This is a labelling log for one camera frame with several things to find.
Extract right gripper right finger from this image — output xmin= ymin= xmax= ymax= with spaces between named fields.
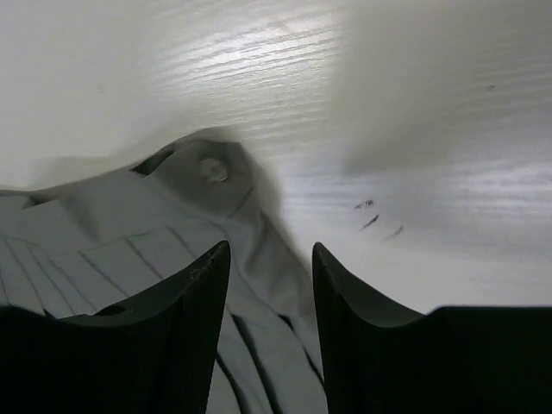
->
xmin=312 ymin=243 xmax=551 ymax=413

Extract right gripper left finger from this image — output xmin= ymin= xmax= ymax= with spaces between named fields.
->
xmin=1 ymin=241 xmax=231 ymax=413

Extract grey pleated skirt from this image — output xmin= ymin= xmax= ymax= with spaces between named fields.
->
xmin=1 ymin=128 xmax=327 ymax=413

